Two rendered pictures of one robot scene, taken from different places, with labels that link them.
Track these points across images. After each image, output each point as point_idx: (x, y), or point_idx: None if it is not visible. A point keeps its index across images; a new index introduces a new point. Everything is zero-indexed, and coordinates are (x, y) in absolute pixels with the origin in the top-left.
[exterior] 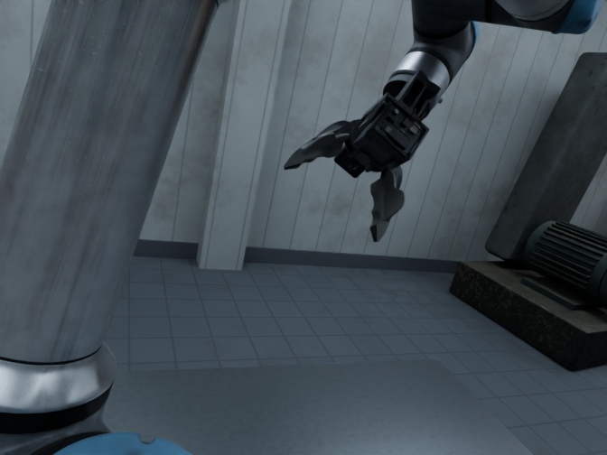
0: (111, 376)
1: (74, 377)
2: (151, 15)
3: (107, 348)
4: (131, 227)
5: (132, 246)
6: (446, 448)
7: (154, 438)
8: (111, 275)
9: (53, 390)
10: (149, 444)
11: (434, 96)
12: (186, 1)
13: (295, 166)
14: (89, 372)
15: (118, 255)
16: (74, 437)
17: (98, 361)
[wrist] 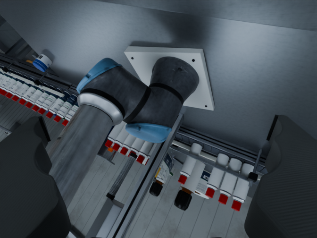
0: (120, 116)
1: (115, 124)
2: None
3: (112, 111)
4: (94, 158)
5: (97, 151)
6: None
7: (140, 129)
8: (101, 145)
9: (114, 125)
10: (139, 131)
11: None
12: None
13: (47, 130)
14: (116, 122)
15: (98, 150)
16: (126, 119)
17: (115, 120)
